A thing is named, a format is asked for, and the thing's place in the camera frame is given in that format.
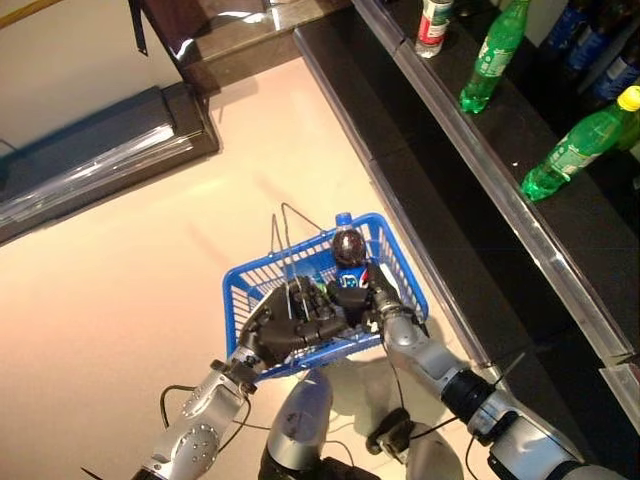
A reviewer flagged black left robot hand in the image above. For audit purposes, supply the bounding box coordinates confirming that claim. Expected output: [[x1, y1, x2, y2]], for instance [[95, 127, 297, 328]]
[[237, 273, 352, 370]]

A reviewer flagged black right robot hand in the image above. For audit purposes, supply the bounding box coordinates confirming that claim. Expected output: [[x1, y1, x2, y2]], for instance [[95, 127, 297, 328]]
[[327, 263, 417, 337]]

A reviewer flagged blue plastic shopping basket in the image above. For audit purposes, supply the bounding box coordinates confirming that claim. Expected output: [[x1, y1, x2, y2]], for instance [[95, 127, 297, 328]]
[[221, 202, 430, 385]]

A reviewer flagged small Pepsi bottle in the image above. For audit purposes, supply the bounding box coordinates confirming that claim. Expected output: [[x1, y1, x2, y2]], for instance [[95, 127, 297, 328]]
[[329, 211, 375, 292]]

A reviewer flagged clear water bottle red label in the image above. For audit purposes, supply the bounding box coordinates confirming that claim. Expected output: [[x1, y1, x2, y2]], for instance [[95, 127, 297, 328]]
[[413, 0, 455, 60]]

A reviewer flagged silver right robot leg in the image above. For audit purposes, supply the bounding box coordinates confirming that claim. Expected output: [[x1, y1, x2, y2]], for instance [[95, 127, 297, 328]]
[[366, 407, 465, 480]]

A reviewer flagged dark side shelving unit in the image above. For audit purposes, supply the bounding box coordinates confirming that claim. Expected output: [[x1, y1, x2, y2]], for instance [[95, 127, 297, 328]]
[[0, 84, 222, 247]]

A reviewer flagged green Sprite bottle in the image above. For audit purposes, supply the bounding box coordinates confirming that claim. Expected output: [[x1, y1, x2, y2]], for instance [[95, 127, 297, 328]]
[[458, 0, 532, 115], [519, 85, 640, 203]]

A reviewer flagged brown glossy corner panel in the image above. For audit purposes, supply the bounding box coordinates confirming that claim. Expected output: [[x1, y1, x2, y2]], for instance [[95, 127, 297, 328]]
[[139, 0, 352, 97]]

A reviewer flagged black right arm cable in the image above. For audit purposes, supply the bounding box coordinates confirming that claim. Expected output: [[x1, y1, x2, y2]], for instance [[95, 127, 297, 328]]
[[389, 359, 476, 451]]

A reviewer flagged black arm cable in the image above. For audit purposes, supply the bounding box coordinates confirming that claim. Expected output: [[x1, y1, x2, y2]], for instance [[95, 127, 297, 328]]
[[159, 383, 254, 434], [389, 359, 476, 451]]

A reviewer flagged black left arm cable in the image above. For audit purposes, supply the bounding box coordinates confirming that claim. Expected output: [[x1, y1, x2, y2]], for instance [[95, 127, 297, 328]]
[[159, 383, 254, 434]]

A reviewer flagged black strap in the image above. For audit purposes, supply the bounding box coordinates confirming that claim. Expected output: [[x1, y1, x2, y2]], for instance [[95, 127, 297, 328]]
[[127, 0, 151, 57]]

